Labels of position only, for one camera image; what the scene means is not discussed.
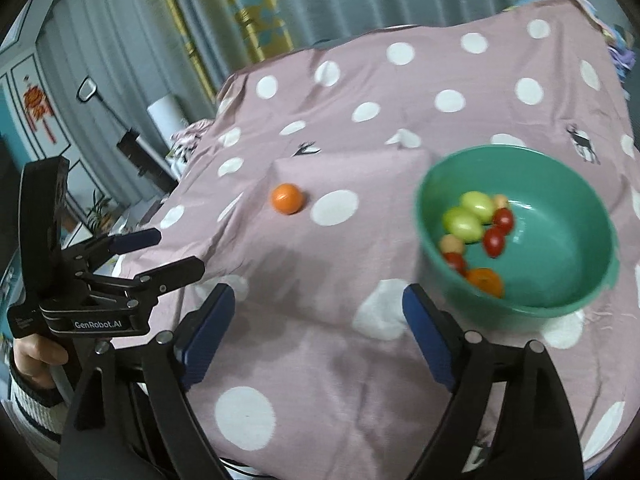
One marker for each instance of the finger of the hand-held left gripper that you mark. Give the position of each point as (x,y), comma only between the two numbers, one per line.
(175,270)
(137,240)

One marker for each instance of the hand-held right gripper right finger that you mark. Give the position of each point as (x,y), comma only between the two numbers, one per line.
(430,340)

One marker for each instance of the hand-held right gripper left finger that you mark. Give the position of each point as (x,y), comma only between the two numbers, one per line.
(210,335)

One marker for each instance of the orange mandarin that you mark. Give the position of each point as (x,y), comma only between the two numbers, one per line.
(485,281)
(287,199)

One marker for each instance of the brown longan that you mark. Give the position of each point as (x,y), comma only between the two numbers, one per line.
(450,244)
(500,202)

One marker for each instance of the green jujube fruit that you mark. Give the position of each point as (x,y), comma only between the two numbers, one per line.
(477,205)
(462,224)

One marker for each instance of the small red tomato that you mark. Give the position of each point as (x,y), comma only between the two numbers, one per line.
(504,220)

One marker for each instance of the green plastic bowl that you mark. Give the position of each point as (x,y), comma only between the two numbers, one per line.
(560,240)

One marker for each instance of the person's left forearm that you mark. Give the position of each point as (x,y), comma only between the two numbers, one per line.
(35,410)

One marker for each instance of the person's left hand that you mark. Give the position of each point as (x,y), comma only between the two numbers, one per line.
(35,355)

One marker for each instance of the small potted plant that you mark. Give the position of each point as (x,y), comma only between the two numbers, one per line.
(97,210)

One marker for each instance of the black stick vacuum cleaner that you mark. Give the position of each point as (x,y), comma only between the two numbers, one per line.
(145,160)

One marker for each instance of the pile of clothes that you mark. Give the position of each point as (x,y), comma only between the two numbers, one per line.
(190,132)

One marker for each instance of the white cylinder appliance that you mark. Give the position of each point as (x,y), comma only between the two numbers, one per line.
(165,112)

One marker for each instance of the pink polka dot blanket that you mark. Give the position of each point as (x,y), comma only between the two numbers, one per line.
(350,135)

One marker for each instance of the yellow patterned curtain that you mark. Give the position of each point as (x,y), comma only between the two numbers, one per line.
(260,25)

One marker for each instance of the pastel patterned cloth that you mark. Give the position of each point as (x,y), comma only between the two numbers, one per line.
(617,45)

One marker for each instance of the red knot wall ornament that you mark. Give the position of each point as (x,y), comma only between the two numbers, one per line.
(37,100)

